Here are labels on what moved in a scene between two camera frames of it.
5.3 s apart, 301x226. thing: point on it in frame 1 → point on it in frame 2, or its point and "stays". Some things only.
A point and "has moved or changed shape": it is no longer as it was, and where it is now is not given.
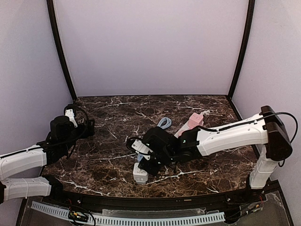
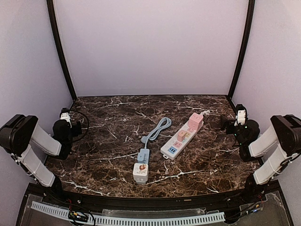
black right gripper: [153, 165] → [225, 121]
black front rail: [145, 204] stays
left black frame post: [61, 52] stays
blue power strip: [139, 157] has moved or changed shape
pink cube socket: [195, 120] stays
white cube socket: [140, 176] stays
